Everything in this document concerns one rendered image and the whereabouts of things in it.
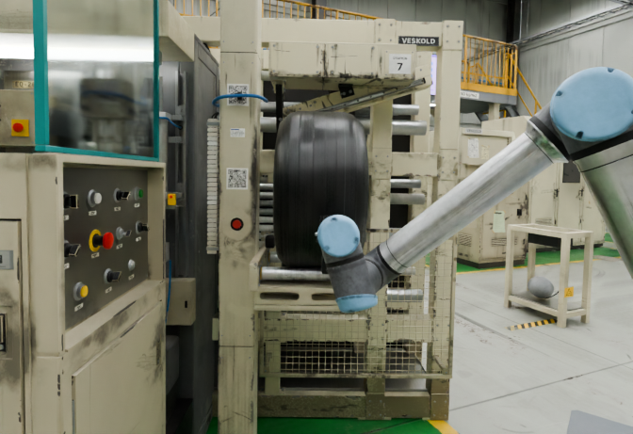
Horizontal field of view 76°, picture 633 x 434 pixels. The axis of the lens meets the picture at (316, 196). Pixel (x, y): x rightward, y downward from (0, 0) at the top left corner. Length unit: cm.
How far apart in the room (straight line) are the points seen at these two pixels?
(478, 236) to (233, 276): 480
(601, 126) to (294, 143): 82
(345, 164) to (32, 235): 80
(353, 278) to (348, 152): 48
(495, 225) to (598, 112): 539
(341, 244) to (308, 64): 102
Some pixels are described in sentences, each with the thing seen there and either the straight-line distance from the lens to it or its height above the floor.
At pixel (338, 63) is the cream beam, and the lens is 175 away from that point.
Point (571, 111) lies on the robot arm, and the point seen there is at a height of 134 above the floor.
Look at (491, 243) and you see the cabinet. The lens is 611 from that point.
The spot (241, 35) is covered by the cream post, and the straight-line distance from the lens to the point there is 152.
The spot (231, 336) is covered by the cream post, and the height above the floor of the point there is 66.
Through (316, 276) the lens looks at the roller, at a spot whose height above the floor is 90.
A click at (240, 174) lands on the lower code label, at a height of 123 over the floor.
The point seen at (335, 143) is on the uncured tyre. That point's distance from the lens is 127.
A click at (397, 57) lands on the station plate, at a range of 179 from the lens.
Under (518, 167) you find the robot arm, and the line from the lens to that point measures 92.
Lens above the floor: 124
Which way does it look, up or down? 3 degrees down
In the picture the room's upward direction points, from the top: 1 degrees clockwise
